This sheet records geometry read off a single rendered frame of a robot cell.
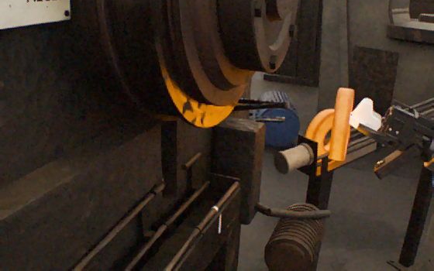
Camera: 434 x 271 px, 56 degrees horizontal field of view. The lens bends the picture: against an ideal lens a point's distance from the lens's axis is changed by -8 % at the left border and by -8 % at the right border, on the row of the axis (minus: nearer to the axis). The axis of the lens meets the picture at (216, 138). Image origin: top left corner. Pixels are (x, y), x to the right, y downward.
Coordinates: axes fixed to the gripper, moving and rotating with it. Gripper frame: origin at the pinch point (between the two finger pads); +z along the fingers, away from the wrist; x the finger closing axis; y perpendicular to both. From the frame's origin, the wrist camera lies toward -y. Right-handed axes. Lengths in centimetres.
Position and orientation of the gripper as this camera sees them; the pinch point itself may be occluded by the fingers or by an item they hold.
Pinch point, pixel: (343, 115)
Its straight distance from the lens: 95.3
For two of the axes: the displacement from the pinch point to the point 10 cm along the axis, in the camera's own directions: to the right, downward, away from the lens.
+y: 3.0, -8.5, -4.3
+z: -8.8, -4.2, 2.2
